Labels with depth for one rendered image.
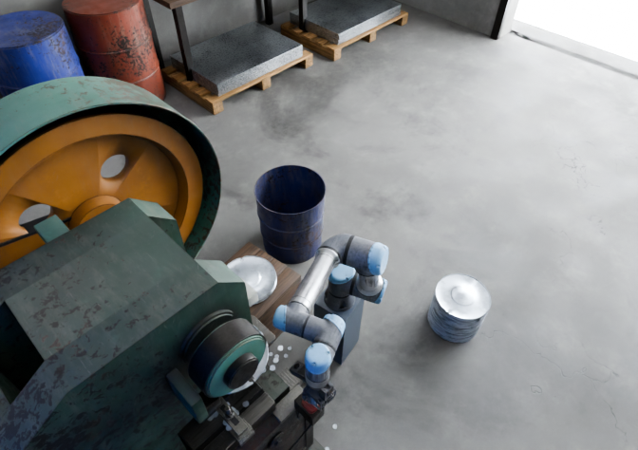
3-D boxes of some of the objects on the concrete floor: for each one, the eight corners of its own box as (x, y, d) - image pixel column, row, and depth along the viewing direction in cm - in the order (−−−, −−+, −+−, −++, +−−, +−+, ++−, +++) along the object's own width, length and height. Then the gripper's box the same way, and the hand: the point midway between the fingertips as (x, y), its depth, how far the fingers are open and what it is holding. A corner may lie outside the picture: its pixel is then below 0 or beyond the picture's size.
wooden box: (253, 277, 292) (249, 241, 267) (302, 310, 276) (301, 275, 251) (205, 323, 270) (195, 288, 245) (254, 362, 254) (249, 328, 229)
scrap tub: (293, 208, 333) (290, 155, 299) (337, 240, 313) (341, 188, 279) (247, 241, 312) (238, 188, 278) (290, 278, 292) (288, 226, 258)
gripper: (318, 399, 143) (318, 424, 158) (339, 378, 148) (336, 405, 163) (299, 380, 147) (300, 406, 163) (319, 360, 152) (318, 387, 167)
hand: (312, 398), depth 163 cm, fingers closed
